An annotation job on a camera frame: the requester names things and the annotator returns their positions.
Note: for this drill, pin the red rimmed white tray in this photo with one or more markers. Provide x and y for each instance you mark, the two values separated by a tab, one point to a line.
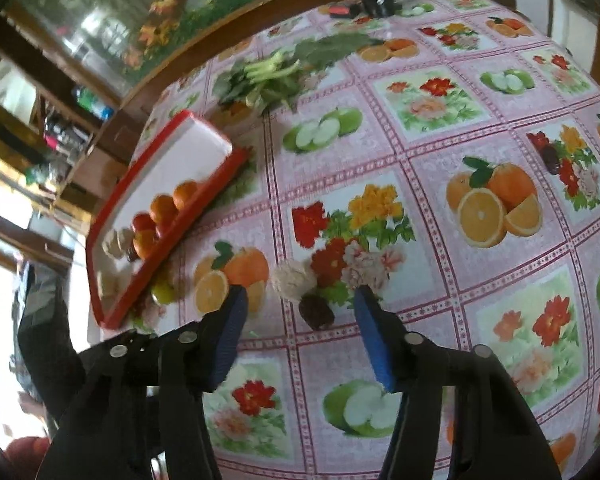
180	150

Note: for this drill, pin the small red object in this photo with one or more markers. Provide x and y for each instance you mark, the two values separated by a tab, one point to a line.
342	10

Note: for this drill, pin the orange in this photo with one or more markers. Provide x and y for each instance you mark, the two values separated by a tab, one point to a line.
163	209
145	246
186	195

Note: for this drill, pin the red tomato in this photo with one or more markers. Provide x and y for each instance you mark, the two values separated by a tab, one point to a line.
143	222

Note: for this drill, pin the floral glass cabinet panel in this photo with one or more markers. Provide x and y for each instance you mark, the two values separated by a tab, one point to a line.
130	20

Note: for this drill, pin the fruit and flower printed tablecloth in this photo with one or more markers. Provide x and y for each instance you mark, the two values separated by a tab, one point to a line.
430	240

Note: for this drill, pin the yellow green fruit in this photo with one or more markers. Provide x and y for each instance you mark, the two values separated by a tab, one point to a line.
162	292

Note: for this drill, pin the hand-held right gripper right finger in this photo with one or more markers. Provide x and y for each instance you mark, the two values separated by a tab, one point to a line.
375	340

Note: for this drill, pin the green label plastic bottle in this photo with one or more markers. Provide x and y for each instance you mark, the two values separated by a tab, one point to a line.
92	102

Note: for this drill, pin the leafy green vegetable bunch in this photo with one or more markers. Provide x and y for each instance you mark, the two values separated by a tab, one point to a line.
270	77

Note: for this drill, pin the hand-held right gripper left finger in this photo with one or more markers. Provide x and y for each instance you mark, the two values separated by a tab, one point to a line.
230	335

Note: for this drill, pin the dark cloth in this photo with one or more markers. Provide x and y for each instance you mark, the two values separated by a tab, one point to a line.
45	340

